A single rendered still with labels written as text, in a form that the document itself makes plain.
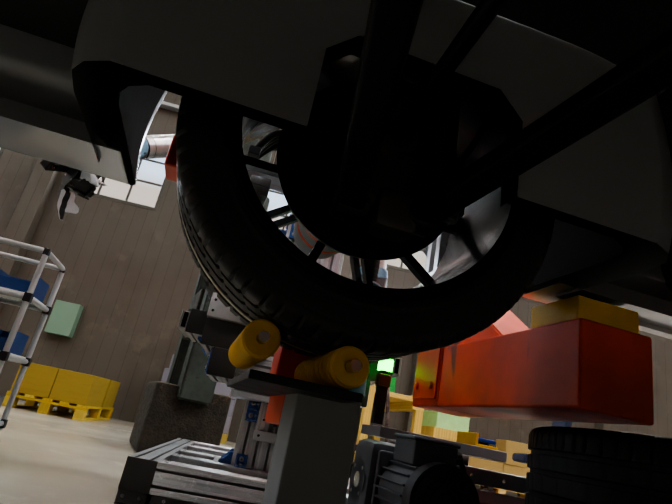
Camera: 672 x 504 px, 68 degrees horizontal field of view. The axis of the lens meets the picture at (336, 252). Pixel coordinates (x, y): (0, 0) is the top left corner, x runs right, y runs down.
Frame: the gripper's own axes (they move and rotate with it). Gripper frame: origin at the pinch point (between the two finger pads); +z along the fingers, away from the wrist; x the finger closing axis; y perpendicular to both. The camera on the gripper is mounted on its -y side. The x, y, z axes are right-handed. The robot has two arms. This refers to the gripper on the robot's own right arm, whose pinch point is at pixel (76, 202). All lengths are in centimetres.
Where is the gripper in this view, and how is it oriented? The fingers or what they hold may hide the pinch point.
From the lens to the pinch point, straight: 151.9
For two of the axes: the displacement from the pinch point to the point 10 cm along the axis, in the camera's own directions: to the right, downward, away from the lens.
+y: 5.0, 3.5, 7.9
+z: 3.7, 7.4, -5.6
